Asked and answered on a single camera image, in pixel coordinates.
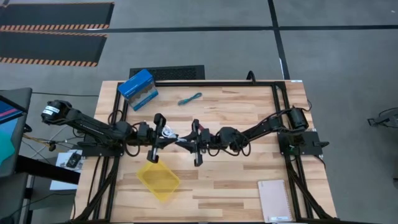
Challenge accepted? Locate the black handheld device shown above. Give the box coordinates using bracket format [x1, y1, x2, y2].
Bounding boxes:
[65, 151, 82, 169]

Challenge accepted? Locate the black aluminium table frame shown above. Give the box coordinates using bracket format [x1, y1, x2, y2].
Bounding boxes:
[70, 79, 340, 223]

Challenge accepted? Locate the black grille floor mat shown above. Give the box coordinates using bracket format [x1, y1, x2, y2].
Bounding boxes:
[129, 64, 206, 82]

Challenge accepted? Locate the computer monitor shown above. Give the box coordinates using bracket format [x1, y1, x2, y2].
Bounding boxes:
[0, 87, 34, 179]

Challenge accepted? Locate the blue PlayStation controller box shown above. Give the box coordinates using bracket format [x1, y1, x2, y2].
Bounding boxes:
[117, 68, 159, 112]

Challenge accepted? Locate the yellow plastic tray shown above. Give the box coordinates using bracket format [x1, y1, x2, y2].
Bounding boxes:
[136, 160, 181, 203]

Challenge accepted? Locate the black side desk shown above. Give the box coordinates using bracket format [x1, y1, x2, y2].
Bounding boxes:
[15, 154, 81, 185]

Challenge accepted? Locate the white USB-C cable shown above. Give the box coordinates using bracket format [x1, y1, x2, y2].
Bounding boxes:
[161, 124, 179, 140]

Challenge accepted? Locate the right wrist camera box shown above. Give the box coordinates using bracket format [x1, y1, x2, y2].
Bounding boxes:
[200, 128, 213, 144]

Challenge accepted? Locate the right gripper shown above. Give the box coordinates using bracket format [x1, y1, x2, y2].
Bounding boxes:
[175, 119, 217, 167]

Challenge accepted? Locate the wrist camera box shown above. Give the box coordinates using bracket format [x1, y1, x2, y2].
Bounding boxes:
[200, 128, 213, 144]
[137, 122, 153, 138]

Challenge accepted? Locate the black hazard-striped floor mat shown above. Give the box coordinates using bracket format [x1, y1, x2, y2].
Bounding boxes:
[0, 2, 115, 32]
[0, 29, 108, 68]

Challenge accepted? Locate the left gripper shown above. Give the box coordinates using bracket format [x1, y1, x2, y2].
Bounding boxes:
[136, 113, 179, 164]

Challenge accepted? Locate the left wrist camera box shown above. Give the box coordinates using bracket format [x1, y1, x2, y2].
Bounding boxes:
[137, 122, 153, 138]

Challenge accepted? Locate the teal USB-C cable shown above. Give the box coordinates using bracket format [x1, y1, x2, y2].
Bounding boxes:
[177, 91, 203, 106]

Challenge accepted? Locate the black stand base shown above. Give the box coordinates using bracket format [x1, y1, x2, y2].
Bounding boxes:
[367, 107, 398, 129]

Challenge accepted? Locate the white paper sheet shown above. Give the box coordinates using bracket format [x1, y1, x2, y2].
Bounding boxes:
[49, 149, 85, 191]

